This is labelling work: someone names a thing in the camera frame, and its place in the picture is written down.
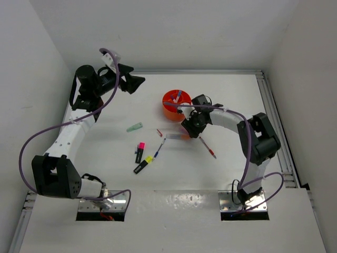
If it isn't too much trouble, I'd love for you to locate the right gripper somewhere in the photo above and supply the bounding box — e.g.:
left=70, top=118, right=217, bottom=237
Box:
left=182, top=110, right=207, bottom=138

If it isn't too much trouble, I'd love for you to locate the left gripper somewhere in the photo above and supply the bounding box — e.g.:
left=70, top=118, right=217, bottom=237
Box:
left=92, top=63, right=144, bottom=96

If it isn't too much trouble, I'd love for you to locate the orange highlighter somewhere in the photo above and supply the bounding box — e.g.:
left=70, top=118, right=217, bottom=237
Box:
left=165, top=133, right=190, bottom=140

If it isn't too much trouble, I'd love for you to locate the pink highlighter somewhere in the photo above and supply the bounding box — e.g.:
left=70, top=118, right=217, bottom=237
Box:
left=135, top=142, right=145, bottom=164

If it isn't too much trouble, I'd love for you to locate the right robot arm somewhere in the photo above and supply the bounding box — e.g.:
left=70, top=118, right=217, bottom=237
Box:
left=177, top=94, right=281, bottom=205

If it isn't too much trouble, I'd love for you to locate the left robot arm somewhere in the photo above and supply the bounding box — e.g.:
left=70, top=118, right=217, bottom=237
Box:
left=32, top=64, right=145, bottom=199

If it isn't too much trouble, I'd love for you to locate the red pen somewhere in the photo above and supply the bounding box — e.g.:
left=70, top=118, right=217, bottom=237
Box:
left=199, top=136, right=217, bottom=159

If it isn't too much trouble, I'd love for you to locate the blue capped pen in container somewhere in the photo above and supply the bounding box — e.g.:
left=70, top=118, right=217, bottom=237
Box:
left=175, top=90, right=182, bottom=103

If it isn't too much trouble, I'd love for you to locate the orange round container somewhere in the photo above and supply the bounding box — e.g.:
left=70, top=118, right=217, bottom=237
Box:
left=162, top=90, right=191, bottom=122

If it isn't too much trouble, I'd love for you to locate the yellow highlighter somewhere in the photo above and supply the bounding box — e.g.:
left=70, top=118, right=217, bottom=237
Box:
left=133, top=156, right=153, bottom=174

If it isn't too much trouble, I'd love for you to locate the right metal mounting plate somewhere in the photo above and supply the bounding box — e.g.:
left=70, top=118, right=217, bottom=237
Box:
left=218, top=190, right=267, bottom=213

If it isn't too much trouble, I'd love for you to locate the metal mounting plate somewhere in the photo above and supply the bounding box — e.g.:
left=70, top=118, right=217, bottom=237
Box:
left=78, top=190, right=128, bottom=212
left=218, top=190, right=267, bottom=213

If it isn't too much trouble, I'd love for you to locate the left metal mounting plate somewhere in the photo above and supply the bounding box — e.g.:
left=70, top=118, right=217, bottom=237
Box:
left=78, top=190, right=128, bottom=212

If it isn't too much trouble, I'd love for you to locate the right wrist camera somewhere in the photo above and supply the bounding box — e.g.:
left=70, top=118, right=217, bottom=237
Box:
left=177, top=103, right=195, bottom=120

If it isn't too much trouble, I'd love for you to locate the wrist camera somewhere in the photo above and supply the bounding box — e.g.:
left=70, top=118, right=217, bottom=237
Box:
left=101, top=51, right=121, bottom=72
left=177, top=103, right=195, bottom=120

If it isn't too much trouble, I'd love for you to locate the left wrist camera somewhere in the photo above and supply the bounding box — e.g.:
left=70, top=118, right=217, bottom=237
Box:
left=101, top=51, right=121, bottom=72

